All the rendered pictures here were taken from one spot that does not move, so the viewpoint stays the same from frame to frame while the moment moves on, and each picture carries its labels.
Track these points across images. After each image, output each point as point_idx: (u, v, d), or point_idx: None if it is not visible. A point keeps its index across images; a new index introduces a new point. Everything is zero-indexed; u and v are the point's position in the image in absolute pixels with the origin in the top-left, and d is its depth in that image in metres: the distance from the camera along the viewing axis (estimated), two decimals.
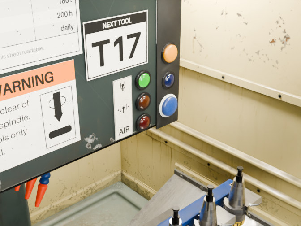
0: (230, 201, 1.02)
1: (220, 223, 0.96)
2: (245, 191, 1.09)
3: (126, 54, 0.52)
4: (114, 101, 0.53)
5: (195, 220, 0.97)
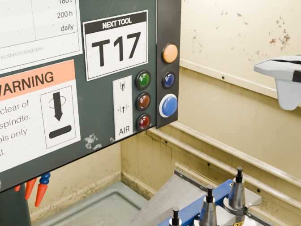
0: (230, 202, 1.02)
1: (220, 224, 0.96)
2: (245, 191, 1.09)
3: (126, 54, 0.52)
4: (114, 101, 0.53)
5: (195, 220, 0.97)
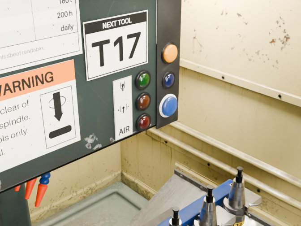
0: (230, 202, 1.02)
1: (220, 224, 0.96)
2: (245, 191, 1.09)
3: (126, 54, 0.52)
4: (114, 101, 0.53)
5: (195, 220, 0.97)
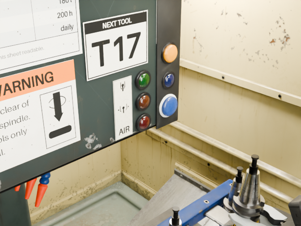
0: (230, 202, 1.02)
1: (264, 201, 0.84)
2: None
3: (126, 54, 0.52)
4: (114, 101, 0.53)
5: (234, 197, 0.85)
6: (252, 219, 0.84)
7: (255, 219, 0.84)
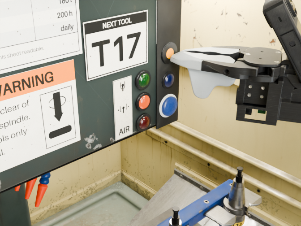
0: (230, 202, 1.02)
1: None
2: (245, 191, 1.09)
3: (126, 54, 0.52)
4: (114, 101, 0.53)
5: None
6: None
7: None
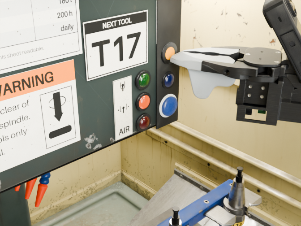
0: (230, 202, 1.02)
1: None
2: (245, 191, 1.09)
3: (126, 54, 0.52)
4: (114, 101, 0.53)
5: None
6: None
7: None
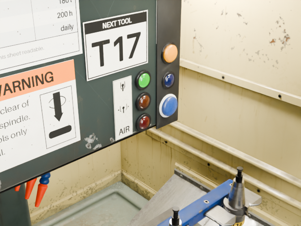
0: (230, 202, 1.02)
1: None
2: (245, 191, 1.09)
3: (126, 54, 0.52)
4: (114, 101, 0.53)
5: None
6: None
7: None
